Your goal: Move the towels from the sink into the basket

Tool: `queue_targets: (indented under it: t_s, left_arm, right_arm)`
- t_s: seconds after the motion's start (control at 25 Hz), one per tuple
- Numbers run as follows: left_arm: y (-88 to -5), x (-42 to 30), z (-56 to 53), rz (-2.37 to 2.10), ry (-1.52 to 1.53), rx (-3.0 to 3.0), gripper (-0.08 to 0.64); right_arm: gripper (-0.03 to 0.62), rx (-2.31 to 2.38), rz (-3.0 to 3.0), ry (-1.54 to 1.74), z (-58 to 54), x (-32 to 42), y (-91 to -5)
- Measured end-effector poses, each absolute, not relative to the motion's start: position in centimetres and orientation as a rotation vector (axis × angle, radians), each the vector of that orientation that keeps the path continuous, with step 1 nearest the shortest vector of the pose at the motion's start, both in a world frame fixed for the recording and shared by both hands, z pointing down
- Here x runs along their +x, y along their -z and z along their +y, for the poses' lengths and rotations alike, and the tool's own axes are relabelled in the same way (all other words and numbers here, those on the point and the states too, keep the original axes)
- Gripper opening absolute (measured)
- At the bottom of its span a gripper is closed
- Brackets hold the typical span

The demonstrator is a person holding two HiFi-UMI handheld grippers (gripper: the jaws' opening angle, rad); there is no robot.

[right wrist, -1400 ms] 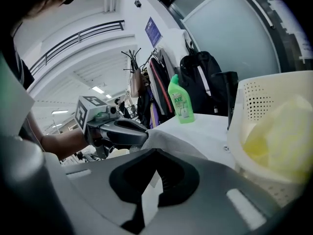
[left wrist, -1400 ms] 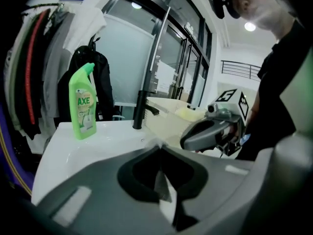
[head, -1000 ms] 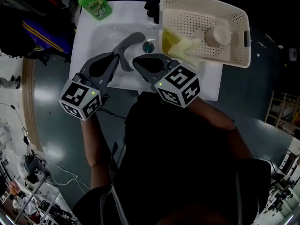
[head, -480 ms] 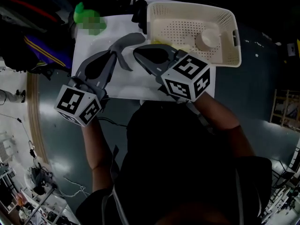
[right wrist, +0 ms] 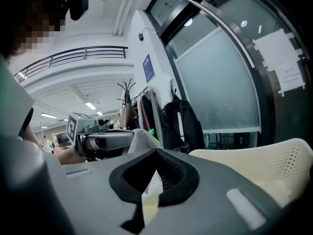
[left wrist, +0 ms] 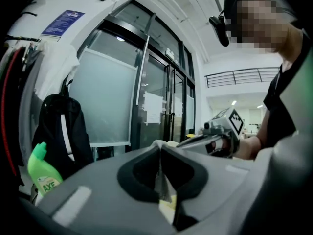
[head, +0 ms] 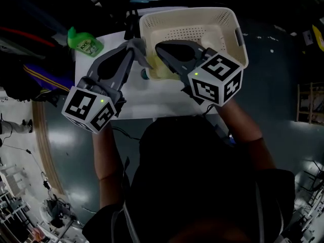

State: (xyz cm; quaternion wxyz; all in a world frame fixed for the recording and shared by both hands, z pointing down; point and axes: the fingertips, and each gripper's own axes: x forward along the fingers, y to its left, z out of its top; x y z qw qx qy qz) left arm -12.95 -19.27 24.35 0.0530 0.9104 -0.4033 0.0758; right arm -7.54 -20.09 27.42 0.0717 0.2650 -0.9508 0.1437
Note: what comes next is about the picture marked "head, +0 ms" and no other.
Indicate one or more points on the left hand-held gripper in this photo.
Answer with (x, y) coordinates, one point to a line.
(86, 107)

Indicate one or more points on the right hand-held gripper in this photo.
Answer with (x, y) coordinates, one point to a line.
(217, 82)

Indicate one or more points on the yellow cloth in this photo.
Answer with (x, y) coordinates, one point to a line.
(162, 72)

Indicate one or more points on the grey cloth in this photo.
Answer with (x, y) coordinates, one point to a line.
(139, 47)

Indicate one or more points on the cream perforated plastic basket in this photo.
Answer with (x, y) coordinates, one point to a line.
(182, 16)

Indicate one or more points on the person's right forearm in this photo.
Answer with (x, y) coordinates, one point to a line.
(243, 128)

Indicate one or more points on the person's left forearm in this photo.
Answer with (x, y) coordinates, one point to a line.
(106, 156)

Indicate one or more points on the teal sink drain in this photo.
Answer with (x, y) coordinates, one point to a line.
(144, 75)

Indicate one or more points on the green detergent bottle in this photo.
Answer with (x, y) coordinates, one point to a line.
(87, 45)

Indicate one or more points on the black faucet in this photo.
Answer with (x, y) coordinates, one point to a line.
(130, 26)

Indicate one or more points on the white sink basin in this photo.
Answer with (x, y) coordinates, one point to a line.
(152, 100)

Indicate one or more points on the teal plastic object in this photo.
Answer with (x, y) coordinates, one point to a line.
(139, 1)

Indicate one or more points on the black clothes pile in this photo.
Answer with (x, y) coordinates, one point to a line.
(25, 59)

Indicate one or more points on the person's black shirt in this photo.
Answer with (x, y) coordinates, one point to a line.
(189, 186)

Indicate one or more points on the white paper sign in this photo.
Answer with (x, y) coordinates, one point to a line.
(307, 37)

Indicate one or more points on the wooden shelf rack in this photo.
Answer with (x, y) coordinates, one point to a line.
(311, 102)

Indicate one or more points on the yellow sign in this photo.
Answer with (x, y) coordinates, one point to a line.
(319, 38)

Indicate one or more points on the black folding chair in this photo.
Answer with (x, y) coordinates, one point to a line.
(315, 176)

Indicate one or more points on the white workbench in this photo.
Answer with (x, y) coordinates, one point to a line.
(308, 216)

